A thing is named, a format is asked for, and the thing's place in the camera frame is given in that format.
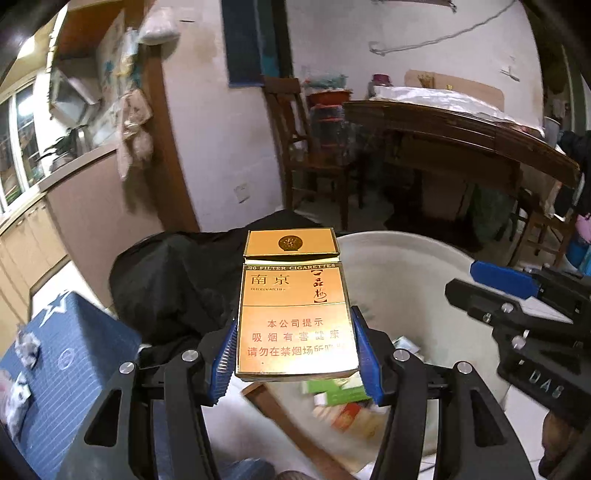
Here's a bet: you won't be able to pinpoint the person's right hand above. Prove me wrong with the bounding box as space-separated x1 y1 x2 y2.
537 410 580 479

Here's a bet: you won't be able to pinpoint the kitchen window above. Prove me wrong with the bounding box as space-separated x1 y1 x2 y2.
0 82 48 210

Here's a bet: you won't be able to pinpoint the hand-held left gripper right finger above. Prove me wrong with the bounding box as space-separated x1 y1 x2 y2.
350 305 532 480

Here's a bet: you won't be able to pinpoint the green box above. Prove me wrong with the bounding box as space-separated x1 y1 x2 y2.
302 376 370 408

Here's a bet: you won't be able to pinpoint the white hanging plastic bag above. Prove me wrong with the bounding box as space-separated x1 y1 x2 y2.
137 9 180 45

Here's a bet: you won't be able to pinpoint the red white medicine box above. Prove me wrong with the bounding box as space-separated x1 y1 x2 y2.
330 403 371 433

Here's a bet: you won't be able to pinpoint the hanging plastic bags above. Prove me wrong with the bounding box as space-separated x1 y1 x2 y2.
115 89 154 182

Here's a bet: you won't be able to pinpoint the wall cable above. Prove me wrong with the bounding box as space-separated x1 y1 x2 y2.
368 0 517 57

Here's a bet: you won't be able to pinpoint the black jacket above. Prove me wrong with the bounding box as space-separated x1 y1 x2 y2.
555 130 591 219

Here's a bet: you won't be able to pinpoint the red plastic basin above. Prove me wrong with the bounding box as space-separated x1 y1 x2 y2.
307 89 353 109

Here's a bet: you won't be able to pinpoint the golden cigarette pack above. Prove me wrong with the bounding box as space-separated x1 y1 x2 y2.
234 228 361 383

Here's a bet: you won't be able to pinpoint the white plastic bucket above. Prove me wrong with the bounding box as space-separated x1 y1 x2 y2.
336 231 511 464

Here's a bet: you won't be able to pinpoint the brown wooden chair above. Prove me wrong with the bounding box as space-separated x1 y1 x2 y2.
262 76 366 229

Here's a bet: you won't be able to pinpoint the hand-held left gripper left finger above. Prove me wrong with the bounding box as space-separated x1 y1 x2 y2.
55 323 240 480

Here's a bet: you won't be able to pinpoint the dark wooden dining table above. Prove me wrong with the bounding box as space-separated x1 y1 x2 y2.
343 98 583 243

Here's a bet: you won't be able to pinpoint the steel range hood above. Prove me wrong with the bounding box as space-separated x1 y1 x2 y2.
50 68 101 121

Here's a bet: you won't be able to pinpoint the beige lower kitchen cabinets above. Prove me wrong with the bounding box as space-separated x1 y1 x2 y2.
0 194 70 319

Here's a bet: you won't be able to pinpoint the dark wooden stool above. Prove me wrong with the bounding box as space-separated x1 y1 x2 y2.
241 382 357 480

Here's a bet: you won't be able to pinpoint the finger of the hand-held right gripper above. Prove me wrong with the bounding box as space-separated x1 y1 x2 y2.
470 260 591 320
444 277 586 334

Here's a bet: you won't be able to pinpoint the dark interior window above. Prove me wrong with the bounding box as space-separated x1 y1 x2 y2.
221 0 294 88

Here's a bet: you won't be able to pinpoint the dark wooden chair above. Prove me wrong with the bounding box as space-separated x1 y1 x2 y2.
509 184 579 269

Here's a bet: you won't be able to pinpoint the light wooden board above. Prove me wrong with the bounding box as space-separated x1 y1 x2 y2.
404 68 506 101

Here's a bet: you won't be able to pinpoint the white plastic sheet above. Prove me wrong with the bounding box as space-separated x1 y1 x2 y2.
372 84 509 123

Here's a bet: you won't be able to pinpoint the small yellowish hanging bag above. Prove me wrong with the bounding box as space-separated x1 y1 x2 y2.
117 28 142 78

